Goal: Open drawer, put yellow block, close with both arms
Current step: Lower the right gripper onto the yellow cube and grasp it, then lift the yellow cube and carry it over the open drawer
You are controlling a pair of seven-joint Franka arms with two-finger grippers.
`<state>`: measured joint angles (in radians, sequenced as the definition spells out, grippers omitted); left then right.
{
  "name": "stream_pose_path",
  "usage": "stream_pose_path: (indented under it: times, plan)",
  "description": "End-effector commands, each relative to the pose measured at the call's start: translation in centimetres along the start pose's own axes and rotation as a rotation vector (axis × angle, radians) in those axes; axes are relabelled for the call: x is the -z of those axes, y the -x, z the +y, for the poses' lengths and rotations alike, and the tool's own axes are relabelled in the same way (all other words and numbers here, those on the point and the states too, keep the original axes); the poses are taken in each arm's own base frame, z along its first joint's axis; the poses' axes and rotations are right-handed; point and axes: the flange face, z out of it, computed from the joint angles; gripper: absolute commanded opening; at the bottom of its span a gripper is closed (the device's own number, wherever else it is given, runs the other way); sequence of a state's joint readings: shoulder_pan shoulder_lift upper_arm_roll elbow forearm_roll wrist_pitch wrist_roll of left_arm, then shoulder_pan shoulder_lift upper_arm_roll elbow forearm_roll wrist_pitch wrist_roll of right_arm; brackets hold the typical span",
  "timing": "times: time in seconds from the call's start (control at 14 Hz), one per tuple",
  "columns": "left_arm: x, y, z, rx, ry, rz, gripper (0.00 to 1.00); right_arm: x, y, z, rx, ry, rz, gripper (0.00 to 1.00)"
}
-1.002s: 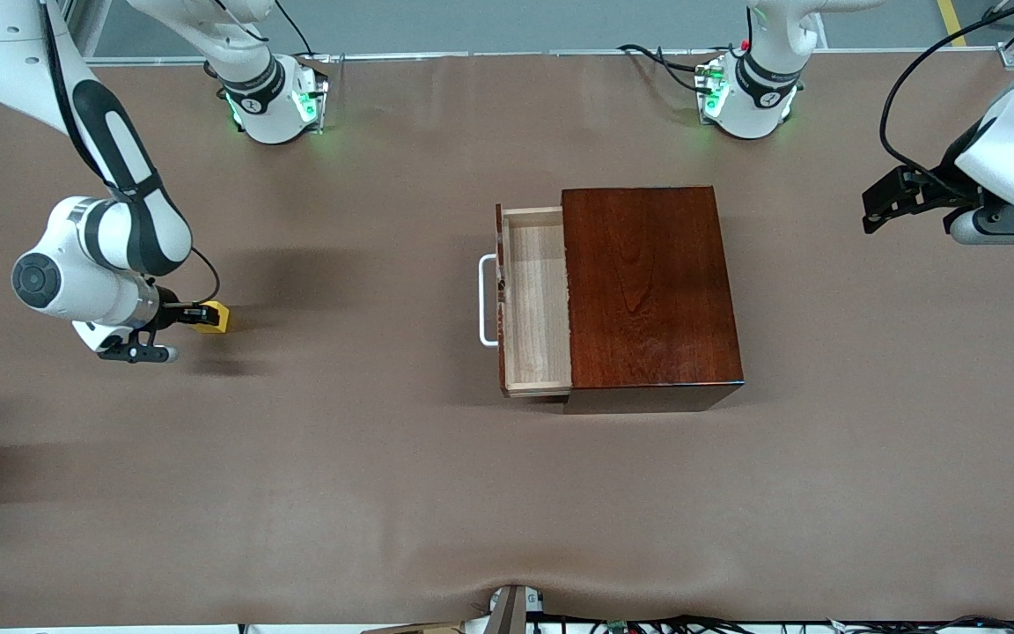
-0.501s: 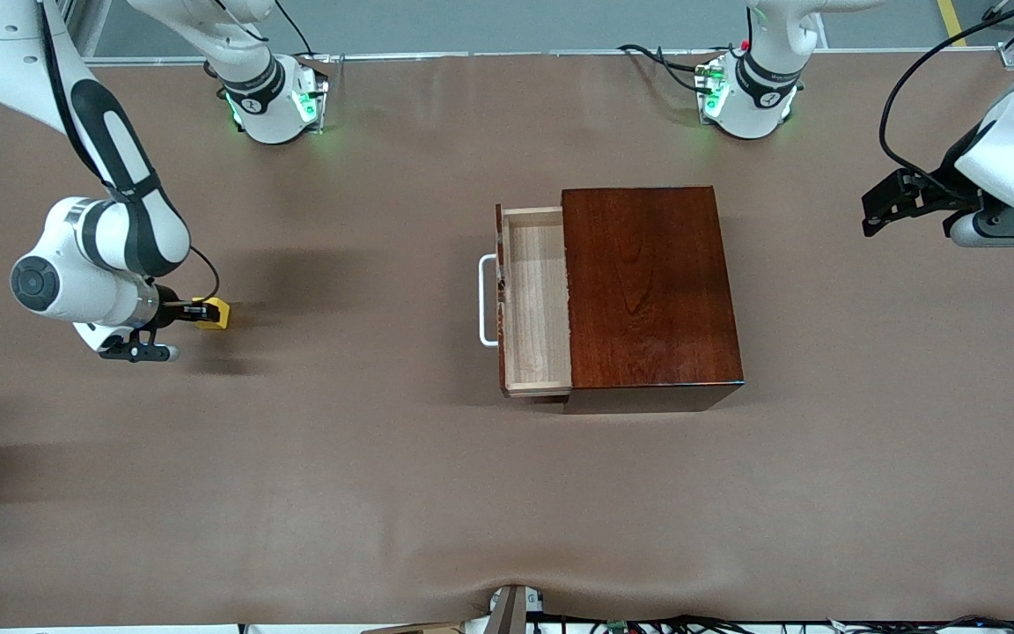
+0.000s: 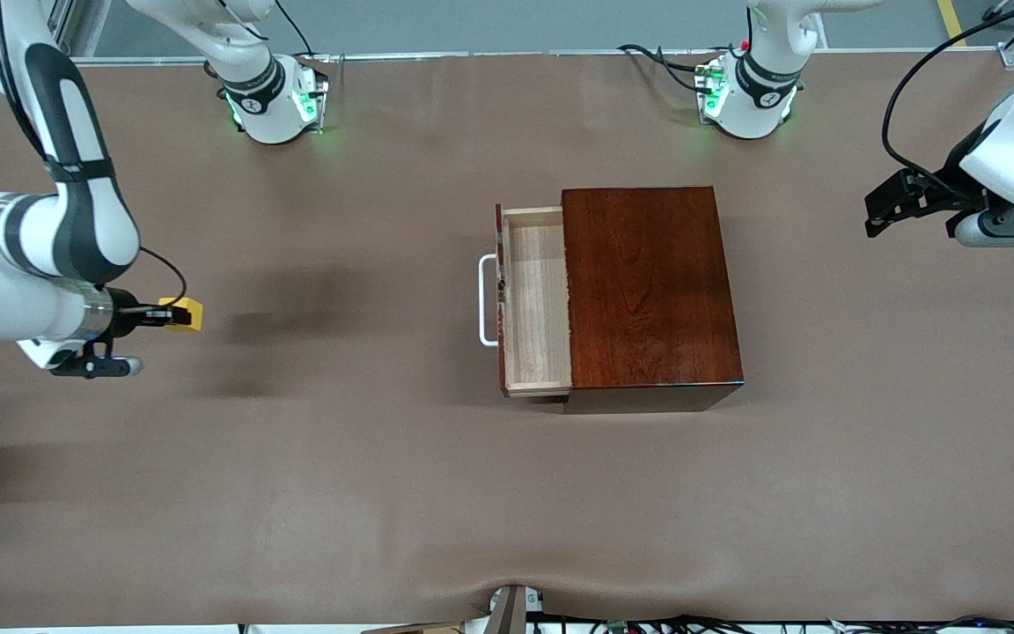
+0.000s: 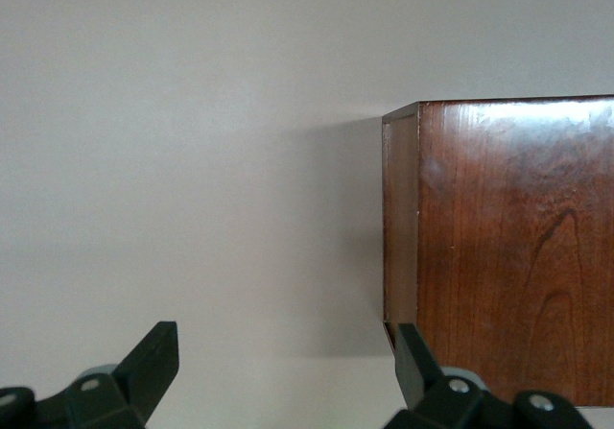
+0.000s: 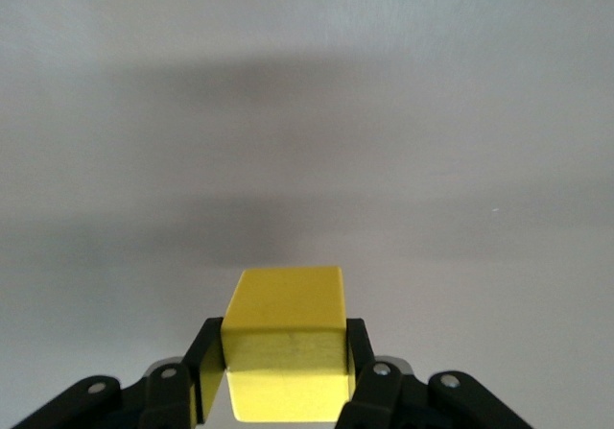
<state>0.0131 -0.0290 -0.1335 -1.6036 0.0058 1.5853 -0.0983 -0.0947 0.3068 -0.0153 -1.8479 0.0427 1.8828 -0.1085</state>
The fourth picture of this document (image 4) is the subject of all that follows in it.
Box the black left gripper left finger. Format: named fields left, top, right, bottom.
left=0, top=321, right=180, bottom=429

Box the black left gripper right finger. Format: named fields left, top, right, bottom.
left=383, top=322, right=595, bottom=429

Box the dark wooden drawer cabinet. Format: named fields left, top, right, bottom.
left=382, top=94, right=614, bottom=409

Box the brown table cover sheet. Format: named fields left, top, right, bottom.
left=0, top=0, right=614, bottom=429

